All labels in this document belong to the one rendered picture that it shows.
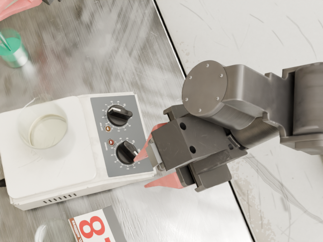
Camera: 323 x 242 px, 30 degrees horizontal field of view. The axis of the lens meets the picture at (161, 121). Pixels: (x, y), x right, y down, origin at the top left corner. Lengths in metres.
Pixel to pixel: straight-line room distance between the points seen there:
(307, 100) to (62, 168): 0.35
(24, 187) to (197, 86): 0.31
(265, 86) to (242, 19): 0.38
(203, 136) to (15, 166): 0.30
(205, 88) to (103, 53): 0.38
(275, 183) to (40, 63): 0.40
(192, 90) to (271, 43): 0.38
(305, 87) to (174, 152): 0.14
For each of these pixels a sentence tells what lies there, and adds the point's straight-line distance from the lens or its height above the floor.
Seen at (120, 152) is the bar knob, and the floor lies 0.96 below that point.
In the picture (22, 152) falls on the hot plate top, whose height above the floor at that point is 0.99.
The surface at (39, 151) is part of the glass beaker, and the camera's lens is 0.75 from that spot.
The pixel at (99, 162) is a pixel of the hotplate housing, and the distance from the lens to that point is 0.82.
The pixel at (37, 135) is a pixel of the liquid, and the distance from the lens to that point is 0.80.
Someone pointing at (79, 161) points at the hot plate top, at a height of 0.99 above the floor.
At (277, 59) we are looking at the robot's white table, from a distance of 0.95.
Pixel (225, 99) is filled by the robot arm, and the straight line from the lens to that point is 0.56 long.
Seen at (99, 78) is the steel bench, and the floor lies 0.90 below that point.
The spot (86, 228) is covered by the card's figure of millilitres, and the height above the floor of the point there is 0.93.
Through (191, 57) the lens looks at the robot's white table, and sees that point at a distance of 0.93.
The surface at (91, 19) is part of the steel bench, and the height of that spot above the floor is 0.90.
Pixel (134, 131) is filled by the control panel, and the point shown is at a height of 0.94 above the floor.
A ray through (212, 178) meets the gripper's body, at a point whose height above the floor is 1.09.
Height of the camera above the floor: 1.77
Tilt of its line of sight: 75 degrees down
